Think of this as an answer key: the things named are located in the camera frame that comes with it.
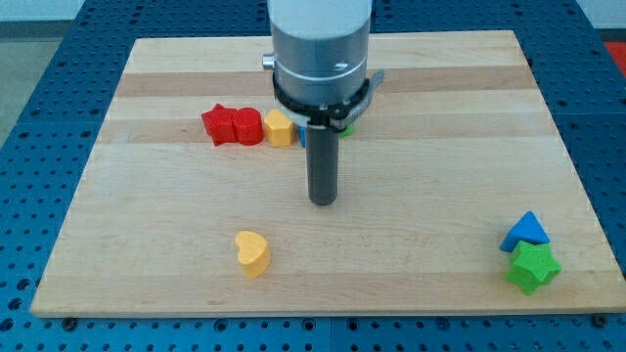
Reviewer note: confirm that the blue block behind rod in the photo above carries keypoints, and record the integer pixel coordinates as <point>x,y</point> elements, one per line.
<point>301,132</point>

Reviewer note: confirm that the red star block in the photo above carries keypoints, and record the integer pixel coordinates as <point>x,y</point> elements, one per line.
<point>218,124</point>

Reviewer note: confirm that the yellow heart block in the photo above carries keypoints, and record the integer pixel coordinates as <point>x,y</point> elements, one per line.
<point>254,253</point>

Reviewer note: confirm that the green star block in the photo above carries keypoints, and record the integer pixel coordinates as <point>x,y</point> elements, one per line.
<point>531,266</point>

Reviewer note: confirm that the red cylinder block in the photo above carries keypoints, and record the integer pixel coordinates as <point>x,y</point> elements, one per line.
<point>248,126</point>

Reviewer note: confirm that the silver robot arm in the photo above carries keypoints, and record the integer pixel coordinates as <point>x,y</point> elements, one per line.
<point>319,60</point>

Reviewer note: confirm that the wooden board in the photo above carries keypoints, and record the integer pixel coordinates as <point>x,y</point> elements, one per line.
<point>455,147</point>

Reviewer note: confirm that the blue triangle block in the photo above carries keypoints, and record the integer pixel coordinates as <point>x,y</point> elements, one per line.
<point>526,229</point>

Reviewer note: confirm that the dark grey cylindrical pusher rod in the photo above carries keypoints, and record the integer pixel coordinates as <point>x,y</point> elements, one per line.
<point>322,165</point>

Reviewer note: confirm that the yellow hexagon block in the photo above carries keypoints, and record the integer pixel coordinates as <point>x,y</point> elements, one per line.
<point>279,130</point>

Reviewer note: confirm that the blue perforated metal table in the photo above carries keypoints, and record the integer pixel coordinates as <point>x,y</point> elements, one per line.
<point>45,153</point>

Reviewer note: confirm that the green block behind rod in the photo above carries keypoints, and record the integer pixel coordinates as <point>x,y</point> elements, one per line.
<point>347,132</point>

